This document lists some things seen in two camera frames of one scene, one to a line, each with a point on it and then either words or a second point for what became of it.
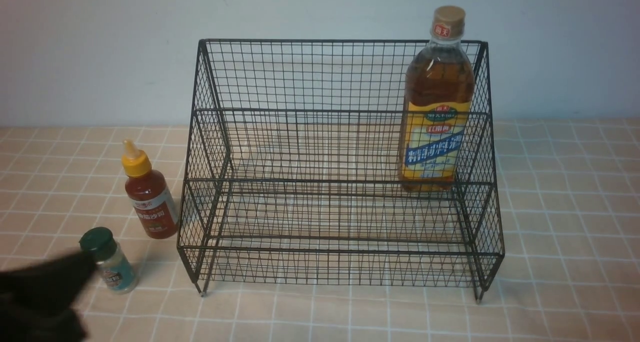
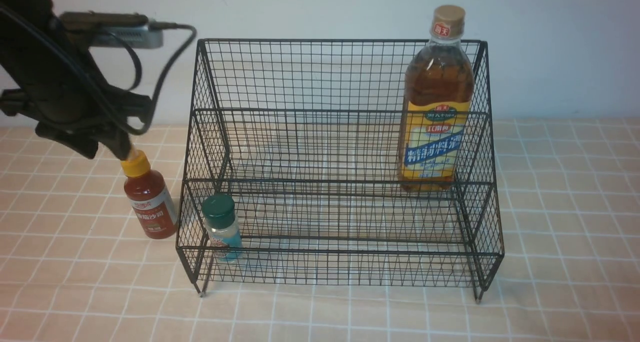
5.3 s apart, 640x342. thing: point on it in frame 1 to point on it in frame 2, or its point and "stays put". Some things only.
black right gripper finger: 49,286 to 117,140
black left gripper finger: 20,323 to 87,147
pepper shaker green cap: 115,268 to 222,225
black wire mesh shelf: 292,177 stays put
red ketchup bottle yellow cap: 151,194 stays put
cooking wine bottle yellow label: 438,106 stays put
